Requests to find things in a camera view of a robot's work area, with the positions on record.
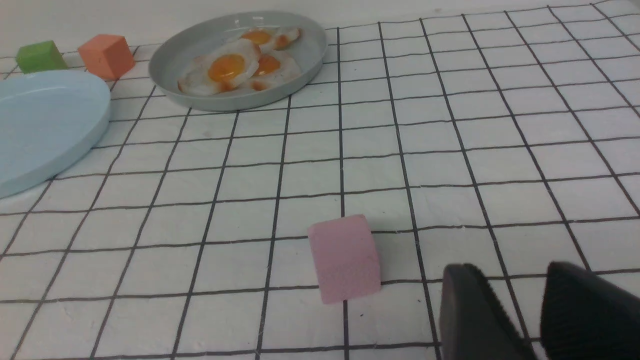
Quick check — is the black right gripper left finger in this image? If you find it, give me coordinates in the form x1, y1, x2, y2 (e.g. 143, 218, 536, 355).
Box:
439, 263, 537, 360

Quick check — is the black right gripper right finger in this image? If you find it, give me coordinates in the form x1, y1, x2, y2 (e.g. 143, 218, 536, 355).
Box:
540, 261, 640, 360

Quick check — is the fried egg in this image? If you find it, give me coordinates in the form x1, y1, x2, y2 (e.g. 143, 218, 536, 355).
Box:
240, 51, 302, 92
239, 27, 302, 54
177, 38, 262, 96

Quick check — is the pink foam cube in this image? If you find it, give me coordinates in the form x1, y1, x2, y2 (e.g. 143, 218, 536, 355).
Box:
307, 214, 382, 305

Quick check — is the white grid tablecloth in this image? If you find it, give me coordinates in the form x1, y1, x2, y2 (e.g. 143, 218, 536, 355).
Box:
1, 0, 639, 360

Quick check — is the grey egg plate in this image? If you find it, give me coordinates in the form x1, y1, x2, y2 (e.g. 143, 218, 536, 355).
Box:
148, 10, 329, 112

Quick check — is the orange foam cube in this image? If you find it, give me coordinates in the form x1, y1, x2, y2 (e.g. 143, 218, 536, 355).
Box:
77, 34, 136, 81

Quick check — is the light blue centre plate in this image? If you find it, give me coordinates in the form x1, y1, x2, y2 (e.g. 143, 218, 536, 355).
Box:
0, 70, 112, 198

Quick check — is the green foam cube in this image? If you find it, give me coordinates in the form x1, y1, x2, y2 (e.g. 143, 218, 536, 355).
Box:
15, 39, 68, 75

